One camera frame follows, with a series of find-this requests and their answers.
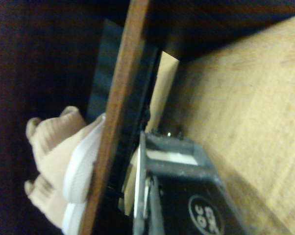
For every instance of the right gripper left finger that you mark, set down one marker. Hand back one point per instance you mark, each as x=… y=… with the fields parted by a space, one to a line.
x=137 y=191

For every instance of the brown shoe rack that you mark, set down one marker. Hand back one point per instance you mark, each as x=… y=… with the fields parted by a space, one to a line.
x=123 y=98

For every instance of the beige shoe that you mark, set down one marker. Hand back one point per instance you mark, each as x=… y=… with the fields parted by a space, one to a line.
x=56 y=151
x=49 y=203

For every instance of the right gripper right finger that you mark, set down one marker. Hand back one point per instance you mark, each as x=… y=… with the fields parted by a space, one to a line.
x=172 y=147

